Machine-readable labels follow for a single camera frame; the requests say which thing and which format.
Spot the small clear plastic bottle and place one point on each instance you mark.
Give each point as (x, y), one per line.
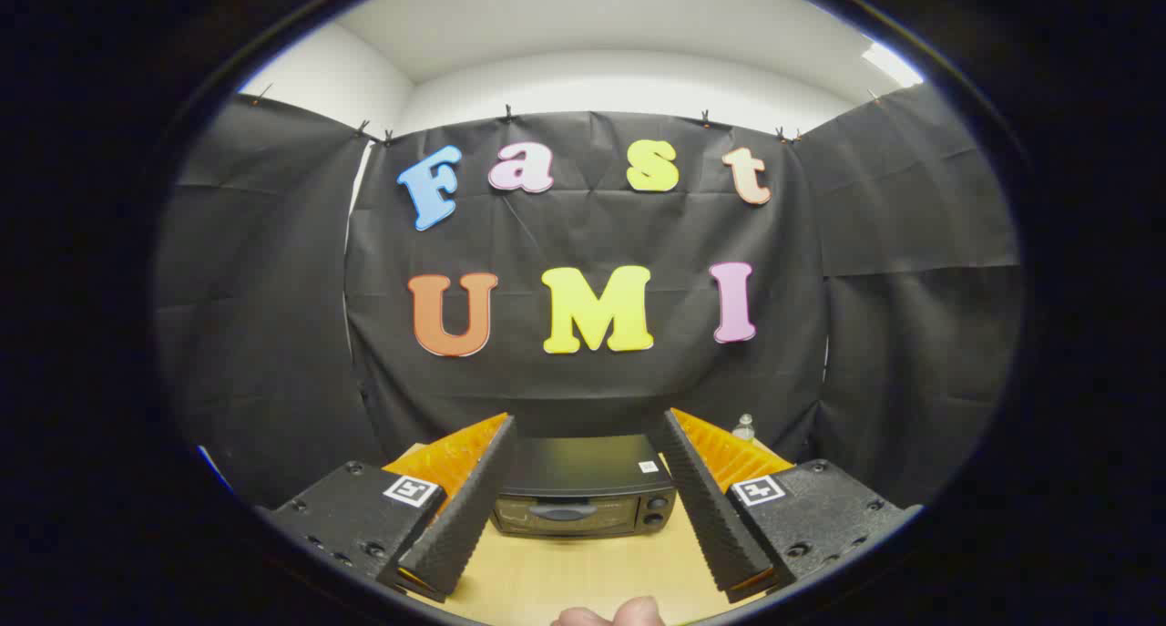
(744, 428)

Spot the black backdrop cloth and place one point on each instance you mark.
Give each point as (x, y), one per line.
(583, 234)

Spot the ceiling light panel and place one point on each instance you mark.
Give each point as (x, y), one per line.
(891, 64)

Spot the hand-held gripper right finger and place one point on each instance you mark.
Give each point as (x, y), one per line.
(701, 498)

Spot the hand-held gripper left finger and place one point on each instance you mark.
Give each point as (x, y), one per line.
(469, 507)

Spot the black toaster oven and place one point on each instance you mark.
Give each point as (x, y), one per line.
(583, 466)

